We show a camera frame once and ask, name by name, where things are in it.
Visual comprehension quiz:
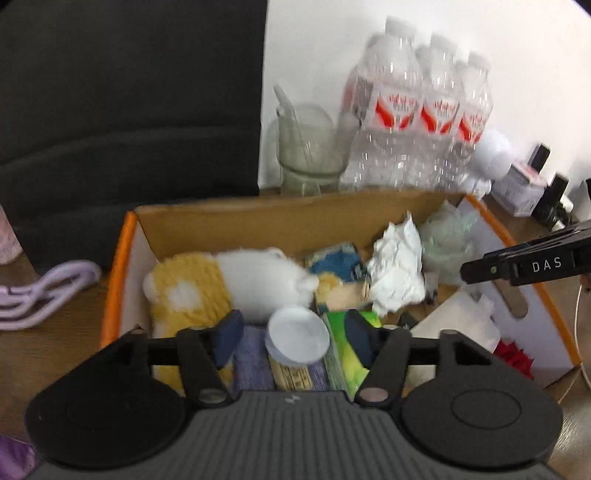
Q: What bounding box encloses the iridescent clear plastic bag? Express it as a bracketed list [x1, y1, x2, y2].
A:
[419, 199, 478, 284]

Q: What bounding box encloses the white cylindrical plastic container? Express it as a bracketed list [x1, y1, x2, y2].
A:
[410, 291, 502, 365]

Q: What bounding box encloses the blue and beige packet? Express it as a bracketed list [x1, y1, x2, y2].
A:
[305, 242, 375, 315]

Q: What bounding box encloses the red fabric rose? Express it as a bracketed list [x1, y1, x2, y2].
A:
[493, 339, 536, 380]

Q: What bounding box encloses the clear plastic spoon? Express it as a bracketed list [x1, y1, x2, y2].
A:
[272, 84, 315, 171]

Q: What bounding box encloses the silver tin box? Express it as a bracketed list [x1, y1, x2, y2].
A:
[492, 159, 548, 217]

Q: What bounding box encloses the small white round jar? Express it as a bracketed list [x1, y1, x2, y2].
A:
[264, 307, 331, 392]

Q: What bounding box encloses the yellow and white plush toy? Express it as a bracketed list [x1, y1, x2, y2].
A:
[142, 248, 319, 384]

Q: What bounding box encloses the white round speaker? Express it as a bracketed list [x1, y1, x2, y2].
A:
[464, 130, 513, 195]

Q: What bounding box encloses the purple woven drawstring pouch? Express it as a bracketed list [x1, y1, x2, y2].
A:
[233, 325, 331, 393]

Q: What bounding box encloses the clear water bottle red label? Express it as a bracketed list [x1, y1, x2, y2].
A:
[413, 32, 462, 190]
[450, 52, 494, 185]
[342, 16, 423, 190]

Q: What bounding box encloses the mottled pink vase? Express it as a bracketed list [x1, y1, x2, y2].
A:
[0, 203, 24, 264]

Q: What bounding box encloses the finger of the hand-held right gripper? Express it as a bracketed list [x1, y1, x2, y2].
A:
[461, 257, 511, 286]
[480, 220, 591, 259]

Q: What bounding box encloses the purple tissue pack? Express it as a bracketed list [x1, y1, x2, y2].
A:
[0, 434, 38, 480]

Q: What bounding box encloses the lilac cable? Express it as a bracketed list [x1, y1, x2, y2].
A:
[0, 259, 102, 329]

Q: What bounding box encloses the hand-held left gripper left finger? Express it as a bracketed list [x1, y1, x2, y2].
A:
[117, 309, 245, 407]

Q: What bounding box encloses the white tissue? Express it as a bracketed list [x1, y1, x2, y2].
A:
[367, 211, 426, 317]

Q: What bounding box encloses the clear glass cup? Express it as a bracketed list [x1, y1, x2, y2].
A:
[276, 104, 361, 197]

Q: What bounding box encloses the black chair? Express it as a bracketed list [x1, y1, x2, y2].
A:
[0, 0, 269, 273]

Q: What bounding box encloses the green packet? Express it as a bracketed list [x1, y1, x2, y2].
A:
[322, 310, 384, 393]

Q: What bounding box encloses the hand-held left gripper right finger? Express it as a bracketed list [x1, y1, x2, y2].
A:
[344, 309, 492, 409]

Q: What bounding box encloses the orange cardboard box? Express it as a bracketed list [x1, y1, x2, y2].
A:
[100, 191, 583, 393]

